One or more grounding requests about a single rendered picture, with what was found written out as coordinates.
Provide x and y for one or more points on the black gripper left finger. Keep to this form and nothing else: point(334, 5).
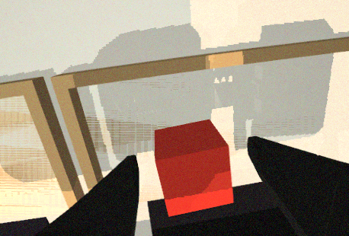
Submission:
point(108, 209)

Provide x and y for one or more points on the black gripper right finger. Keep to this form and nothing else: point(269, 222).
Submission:
point(311, 190)

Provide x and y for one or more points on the red cube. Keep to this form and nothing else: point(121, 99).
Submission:
point(194, 168)

